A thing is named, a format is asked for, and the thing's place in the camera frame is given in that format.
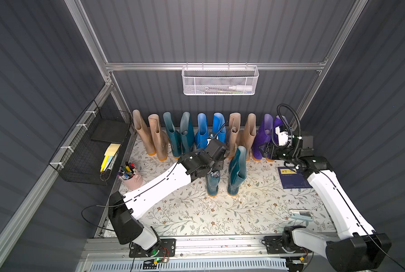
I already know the beige rain boot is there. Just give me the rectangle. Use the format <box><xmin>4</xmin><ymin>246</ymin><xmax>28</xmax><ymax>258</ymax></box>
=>
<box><xmin>132</xmin><ymin>109</ymin><xmax>156</xmax><ymax>156</ymax></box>
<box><xmin>238</xmin><ymin>113</ymin><xmax>256</xmax><ymax>161</ymax></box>
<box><xmin>148</xmin><ymin>114</ymin><xmax>168</xmax><ymax>161</ymax></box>
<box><xmin>226</xmin><ymin>112</ymin><xmax>241</xmax><ymax>159</ymax></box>

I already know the teal front boot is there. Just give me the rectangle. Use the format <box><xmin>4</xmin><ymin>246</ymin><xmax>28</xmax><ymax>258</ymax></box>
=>
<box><xmin>227</xmin><ymin>146</ymin><xmax>247</xmax><ymax>196</ymax></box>
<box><xmin>206</xmin><ymin>170</ymin><xmax>221</xmax><ymax>197</ymax></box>

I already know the purple front boot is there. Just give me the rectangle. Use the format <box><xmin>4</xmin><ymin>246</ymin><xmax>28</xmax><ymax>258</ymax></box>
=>
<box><xmin>265</xmin><ymin>116</ymin><xmax>285</xmax><ymax>162</ymax></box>
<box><xmin>252</xmin><ymin>114</ymin><xmax>273</xmax><ymax>161</ymax></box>

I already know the white wire mesh basket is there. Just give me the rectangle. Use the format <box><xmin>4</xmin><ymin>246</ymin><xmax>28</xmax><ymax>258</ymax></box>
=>
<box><xmin>181</xmin><ymin>65</ymin><xmax>259</xmax><ymax>96</ymax></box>

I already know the black wire wall basket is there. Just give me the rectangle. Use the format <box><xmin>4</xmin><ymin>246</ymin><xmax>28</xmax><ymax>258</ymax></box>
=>
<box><xmin>49</xmin><ymin>101</ymin><xmax>132</xmax><ymax>185</ymax></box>

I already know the blue rain boot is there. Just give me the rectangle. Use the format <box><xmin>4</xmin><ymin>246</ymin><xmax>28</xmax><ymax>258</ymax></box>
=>
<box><xmin>212</xmin><ymin>112</ymin><xmax>226</xmax><ymax>143</ymax></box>
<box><xmin>195</xmin><ymin>113</ymin><xmax>209</xmax><ymax>148</ymax></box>

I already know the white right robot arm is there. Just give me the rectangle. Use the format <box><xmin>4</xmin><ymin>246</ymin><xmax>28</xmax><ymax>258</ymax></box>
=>
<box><xmin>259</xmin><ymin>137</ymin><xmax>392</xmax><ymax>272</ymax></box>

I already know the dark teal boot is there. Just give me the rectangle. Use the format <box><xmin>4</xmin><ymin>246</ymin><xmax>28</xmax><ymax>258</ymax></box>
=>
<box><xmin>180</xmin><ymin>112</ymin><xmax>195</xmax><ymax>154</ymax></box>
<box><xmin>163</xmin><ymin>112</ymin><xmax>182</xmax><ymax>158</ymax></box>

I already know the yellow notepad in basket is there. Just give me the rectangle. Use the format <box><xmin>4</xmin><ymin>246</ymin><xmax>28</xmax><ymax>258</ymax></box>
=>
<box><xmin>100</xmin><ymin>143</ymin><xmax>121</xmax><ymax>173</ymax></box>

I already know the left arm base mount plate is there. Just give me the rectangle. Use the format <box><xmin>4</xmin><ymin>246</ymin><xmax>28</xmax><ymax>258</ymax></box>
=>
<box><xmin>129</xmin><ymin>239</ymin><xmax>176</xmax><ymax>258</ymax></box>

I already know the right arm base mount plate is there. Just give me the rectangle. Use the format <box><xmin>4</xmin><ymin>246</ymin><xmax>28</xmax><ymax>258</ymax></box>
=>
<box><xmin>260</xmin><ymin>235</ymin><xmax>295</xmax><ymax>255</ymax></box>

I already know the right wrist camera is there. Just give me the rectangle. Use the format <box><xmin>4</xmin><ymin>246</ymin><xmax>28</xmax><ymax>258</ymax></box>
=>
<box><xmin>275</xmin><ymin>126</ymin><xmax>289</xmax><ymax>147</ymax></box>

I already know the dark blue book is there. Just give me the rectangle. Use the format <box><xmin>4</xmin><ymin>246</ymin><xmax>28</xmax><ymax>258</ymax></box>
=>
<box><xmin>277</xmin><ymin>167</ymin><xmax>312</xmax><ymax>189</ymax></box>

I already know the pink cup of markers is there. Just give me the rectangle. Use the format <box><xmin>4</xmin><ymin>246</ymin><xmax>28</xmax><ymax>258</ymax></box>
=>
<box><xmin>117</xmin><ymin>162</ymin><xmax>143</xmax><ymax>190</ymax></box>

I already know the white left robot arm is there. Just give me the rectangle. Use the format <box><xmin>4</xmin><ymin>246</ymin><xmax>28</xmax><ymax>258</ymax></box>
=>
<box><xmin>107</xmin><ymin>139</ymin><xmax>227</xmax><ymax>256</ymax></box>

